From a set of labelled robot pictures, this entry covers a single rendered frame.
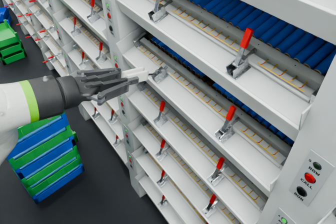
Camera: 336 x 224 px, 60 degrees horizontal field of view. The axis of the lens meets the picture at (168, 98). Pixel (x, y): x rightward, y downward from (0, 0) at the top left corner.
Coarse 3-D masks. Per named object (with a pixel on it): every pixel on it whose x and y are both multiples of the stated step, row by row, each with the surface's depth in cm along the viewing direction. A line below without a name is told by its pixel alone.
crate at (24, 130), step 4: (64, 112) 137; (56, 116) 135; (40, 120) 129; (44, 120) 131; (48, 120) 132; (28, 124) 126; (32, 124) 127; (36, 124) 129; (40, 124) 130; (20, 128) 124; (24, 128) 125; (28, 128) 127; (32, 128) 128; (36, 128) 130; (20, 132) 125; (24, 132) 126; (28, 132) 128; (20, 136) 126
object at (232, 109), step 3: (231, 105) 63; (231, 108) 63; (234, 108) 63; (228, 111) 64; (231, 111) 63; (234, 111) 63; (228, 114) 64; (231, 114) 64; (225, 117) 65; (228, 117) 64; (231, 117) 64; (225, 120) 65; (228, 120) 65; (225, 123) 66; (228, 123) 65; (225, 126) 66; (222, 129) 67; (225, 129) 66
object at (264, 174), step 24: (120, 48) 93; (144, 48) 93; (168, 96) 79; (192, 96) 77; (192, 120) 73; (216, 120) 71; (216, 144) 69; (240, 144) 66; (264, 144) 65; (240, 168) 66; (264, 168) 62; (264, 192) 62
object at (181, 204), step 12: (144, 156) 132; (144, 168) 129; (156, 168) 127; (156, 180) 124; (168, 180) 122; (168, 192) 120; (180, 192) 117; (180, 204) 116; (180, 216) 113; (192, 216) 112
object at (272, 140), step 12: (156, 48) 88; (156, 60) 87; (168, 60) 84; (180, 72) 81; (192, 84) 79; (204, 84) 76; (216, 96) 72; (228, 108) 70; (240, 120) 68; (252, 120) 66; (264, 132) 64; (276, 144) 61
